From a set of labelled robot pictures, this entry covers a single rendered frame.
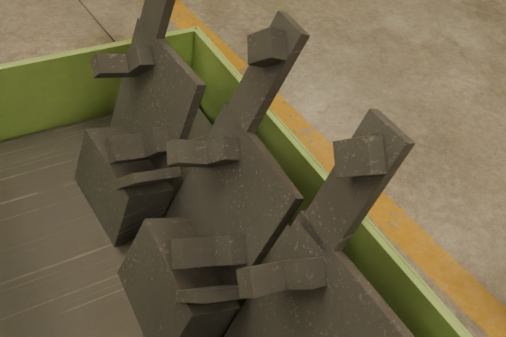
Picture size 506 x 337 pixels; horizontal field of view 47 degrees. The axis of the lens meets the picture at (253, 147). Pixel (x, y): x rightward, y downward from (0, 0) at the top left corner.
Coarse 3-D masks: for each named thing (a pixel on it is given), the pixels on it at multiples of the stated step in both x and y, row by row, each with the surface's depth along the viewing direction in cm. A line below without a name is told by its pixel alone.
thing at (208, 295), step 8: (200, 288) 57; (208, 288) 56; (216, 288) 55; (224, 288) 55; (232, 288) 55; (176, 296) 57; (184, 296) 56; (192, 296) 55; (200, 296) 54; (208, 296) 53; (216, 296) 54; (224, 296) 54; (232, 296) 55
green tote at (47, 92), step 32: (192, 32) 87; (0, 64) 75; (32, 64) 76; (64, 64) 79; (192, 64) 91; (224, 64) 81; (0, 96) 77; (32, 96) 79; (64, 96) 82; (96, 96) 85; (224, 96) 84; (0, 128) 80; (32, 128) 83; (288, 160) 73; (288, 224) 77; (352, 256) 66; (384, 256) 61; (384, 288) 62; (416, 288) 57; (416, 320) 59; (448, 320) 55
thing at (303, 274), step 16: (240, 272) 49; (256, 272) 49; (272, 272) 50; (288, 272) 50; (304, 272) 49; (320, 272) 49; (240, 288) 49; (256, 288) 48; (272, 288) 49; (288, 288) 50; (304, 288) 49
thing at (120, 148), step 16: (144, 48) 69; (96, 64) 68; (112, 64) 69; (128, 64) 70; (144, 64) 68; (160, 128) 68; (112, 144) 67; (128, 144) 68; (144, 144) 69; (160, 144) 67; (112, 160) 67; (128, 160) 68
